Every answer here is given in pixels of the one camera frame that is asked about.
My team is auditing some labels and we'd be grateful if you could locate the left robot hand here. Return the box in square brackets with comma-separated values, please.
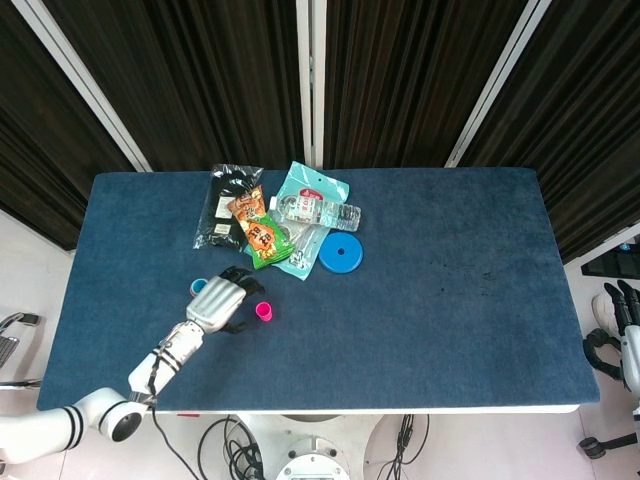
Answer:
[185, 265, 266, 335]

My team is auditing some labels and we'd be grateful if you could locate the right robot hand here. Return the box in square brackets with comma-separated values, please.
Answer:
[603, 279, 640, 392]

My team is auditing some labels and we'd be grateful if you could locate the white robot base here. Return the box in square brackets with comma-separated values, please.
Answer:
[234, 412, 401, 480]

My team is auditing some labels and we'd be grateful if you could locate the orange green snack bag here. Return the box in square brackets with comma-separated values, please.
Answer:
[227, 184, 295, 271]

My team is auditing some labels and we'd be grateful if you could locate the black monitor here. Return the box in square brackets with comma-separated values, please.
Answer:
[580, 248, 640, 278]

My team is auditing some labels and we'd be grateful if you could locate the black item in clear bag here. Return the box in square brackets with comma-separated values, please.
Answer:
[192, 163, 265, 251]

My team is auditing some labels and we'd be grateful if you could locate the black chair wheel base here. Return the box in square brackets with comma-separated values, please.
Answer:
[578, 432, 640, 459]

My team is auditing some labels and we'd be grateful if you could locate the clear plastic water bottle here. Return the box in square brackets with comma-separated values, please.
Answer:
[269, 194, 363, 233]

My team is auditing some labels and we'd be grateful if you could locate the blue round disc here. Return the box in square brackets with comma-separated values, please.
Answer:
[318, 231, 365, 275]

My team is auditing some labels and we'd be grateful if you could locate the teal utensil package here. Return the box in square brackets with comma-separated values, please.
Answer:
[269, 160, 351, 282]

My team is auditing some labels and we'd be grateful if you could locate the blue table cloth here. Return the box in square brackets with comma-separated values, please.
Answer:
[35, 167, 601, 414]

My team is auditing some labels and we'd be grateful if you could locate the dark brown curtain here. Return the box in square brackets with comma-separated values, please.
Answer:
[42, 0, 306, 172]
[0, 0, 134, 251]
[323, 0, 526, 170]
[457, 0, 640, 264]

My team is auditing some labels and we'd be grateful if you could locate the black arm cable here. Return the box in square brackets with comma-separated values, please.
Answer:
[146, 349, 202, 480]

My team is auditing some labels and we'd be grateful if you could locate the black floor cable bundle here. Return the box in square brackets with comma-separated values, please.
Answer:
[197, 414, 265, 480]

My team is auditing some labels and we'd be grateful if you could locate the metal chair frame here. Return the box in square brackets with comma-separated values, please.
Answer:
[0, 311, 42, 387]

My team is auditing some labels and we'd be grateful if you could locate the white frame post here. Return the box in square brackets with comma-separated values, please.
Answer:
[12, 0, 154, 173]
[444, 0, 551, 169]
[295, 0, 327, 170]

